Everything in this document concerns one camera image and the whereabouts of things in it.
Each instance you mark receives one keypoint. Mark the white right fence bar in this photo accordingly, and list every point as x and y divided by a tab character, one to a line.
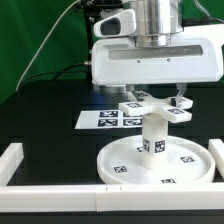
216	148

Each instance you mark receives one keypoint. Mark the white cross-shaped table base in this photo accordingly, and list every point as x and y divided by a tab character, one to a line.
141	103

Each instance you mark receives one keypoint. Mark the white fence bar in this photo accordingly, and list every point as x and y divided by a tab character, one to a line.
10	161
216	148
102	198

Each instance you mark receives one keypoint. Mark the white marker sheet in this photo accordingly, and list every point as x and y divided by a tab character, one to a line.
105	119

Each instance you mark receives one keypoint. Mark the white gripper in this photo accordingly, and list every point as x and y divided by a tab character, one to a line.
194	55

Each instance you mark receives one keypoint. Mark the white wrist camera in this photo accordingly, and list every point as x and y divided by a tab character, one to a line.
118	25

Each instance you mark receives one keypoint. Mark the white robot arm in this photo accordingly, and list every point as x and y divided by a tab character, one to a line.
145	43

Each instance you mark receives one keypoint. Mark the white left fence bar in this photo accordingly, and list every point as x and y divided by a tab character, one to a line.
10	161

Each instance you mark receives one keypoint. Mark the white round table top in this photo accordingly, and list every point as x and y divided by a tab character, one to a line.
121	162

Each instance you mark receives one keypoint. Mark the white front fence bar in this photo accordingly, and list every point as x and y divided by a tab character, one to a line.
102	198

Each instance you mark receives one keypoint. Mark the black camera stand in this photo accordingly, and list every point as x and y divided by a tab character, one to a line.
92	10

